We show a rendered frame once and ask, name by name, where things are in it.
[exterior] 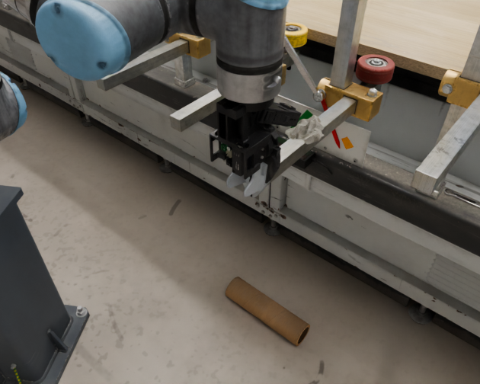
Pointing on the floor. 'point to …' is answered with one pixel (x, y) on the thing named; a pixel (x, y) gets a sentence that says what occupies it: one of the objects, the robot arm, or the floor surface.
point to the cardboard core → (267, 311)
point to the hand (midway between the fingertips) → (254, 188)
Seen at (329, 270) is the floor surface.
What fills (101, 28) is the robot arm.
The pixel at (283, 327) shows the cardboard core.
